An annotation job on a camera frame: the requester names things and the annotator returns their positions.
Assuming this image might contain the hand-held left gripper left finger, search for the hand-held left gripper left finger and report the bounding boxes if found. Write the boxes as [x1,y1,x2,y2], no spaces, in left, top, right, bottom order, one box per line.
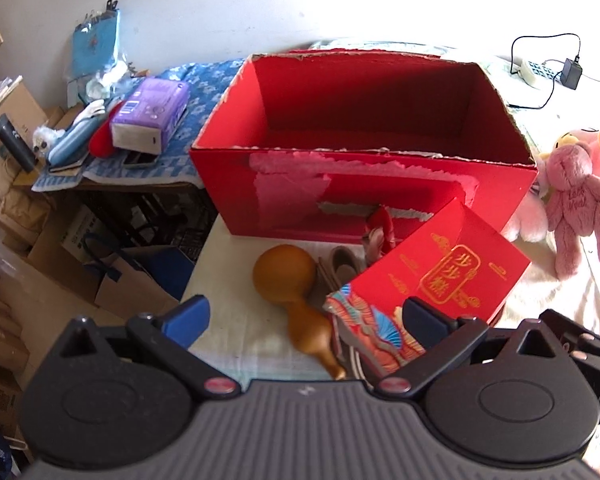
[60,295,242,402]

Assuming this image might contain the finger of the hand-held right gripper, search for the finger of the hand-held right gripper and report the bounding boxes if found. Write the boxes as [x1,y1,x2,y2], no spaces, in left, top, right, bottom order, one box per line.
[539,308,600,356]

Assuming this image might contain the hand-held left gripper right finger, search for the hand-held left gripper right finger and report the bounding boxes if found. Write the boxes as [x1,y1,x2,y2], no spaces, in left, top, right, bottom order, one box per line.
[375,296,573,401]

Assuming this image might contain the red gift box gold print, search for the red gift box gold print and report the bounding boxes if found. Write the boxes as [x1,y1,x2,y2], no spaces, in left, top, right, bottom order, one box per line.
[324,197,532,378]

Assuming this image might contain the brown gourd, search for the brown gourd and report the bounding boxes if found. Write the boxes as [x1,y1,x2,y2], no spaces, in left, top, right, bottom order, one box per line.
[252,244,347,381]

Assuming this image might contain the beige strap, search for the beige strap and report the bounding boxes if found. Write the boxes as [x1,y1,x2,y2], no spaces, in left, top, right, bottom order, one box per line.
[319,245,368,293]

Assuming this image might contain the red patterned scarf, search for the red patterned scarf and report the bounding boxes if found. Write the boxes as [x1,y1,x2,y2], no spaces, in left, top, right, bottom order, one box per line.
[362,205,398,266]

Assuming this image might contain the large red cardboard box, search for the large red cardboard box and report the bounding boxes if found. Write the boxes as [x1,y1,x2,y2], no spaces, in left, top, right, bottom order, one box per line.
[189,49,539,243]

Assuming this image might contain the white and pink plush toy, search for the white and pink plush toy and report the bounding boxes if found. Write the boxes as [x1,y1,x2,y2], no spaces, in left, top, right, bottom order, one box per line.
[502,155,551,243]

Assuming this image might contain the pink teddy bear plush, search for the pink teddy bear plush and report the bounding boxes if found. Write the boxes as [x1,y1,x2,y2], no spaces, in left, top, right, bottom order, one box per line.
[545,141,600,281]

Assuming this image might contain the smartphone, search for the smartphone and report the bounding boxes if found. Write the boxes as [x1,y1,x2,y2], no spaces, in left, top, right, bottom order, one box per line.
[122,150,161,168]

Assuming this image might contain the pile of cardboard boxes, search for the pile of cardboard boxes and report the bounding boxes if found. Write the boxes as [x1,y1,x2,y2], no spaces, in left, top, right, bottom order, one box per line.
[0,76,131,411]

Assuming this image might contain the red plush item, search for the red plush item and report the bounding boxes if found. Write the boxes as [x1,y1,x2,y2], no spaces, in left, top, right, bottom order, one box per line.
[88,102,126,158]

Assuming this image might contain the light blue case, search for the light blue case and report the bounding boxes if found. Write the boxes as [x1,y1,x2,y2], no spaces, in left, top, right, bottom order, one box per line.
[47,110,112,168]

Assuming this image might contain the purple tissue pack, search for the purple tissue pack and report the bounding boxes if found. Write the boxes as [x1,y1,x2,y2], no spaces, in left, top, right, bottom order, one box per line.
[109,77,191,155]

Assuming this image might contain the blue patterned cloth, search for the blue patterned cloth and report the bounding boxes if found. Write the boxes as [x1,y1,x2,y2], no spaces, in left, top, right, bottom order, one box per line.
[30,58,246,193]

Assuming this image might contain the small white plush toy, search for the small white plush toy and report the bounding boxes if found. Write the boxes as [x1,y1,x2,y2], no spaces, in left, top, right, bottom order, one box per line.
[32,125,66,156]

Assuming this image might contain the black bottle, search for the black bottle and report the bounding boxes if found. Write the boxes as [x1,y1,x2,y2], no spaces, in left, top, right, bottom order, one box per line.
[0,114,38,173]

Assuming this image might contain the black power adapter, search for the black power adapter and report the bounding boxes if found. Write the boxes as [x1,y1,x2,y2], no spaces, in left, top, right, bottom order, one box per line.
[560,57,584,91]

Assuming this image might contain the clear plastic bag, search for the clear plastic bag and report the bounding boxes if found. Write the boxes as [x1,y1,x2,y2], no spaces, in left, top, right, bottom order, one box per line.
[86,59,137,105]

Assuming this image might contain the white power strip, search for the white power strip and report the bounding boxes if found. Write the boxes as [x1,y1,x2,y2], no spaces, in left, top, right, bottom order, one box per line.
[511,58,563,88]

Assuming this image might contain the light blue hanging bag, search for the light blue hanging bag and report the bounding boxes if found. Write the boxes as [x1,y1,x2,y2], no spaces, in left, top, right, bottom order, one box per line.
[70,7,123,83]

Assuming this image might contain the paper bag with blue handles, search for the paper bag with blue handles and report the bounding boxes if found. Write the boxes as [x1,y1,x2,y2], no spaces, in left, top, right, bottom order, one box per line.
[82,237,181,318]

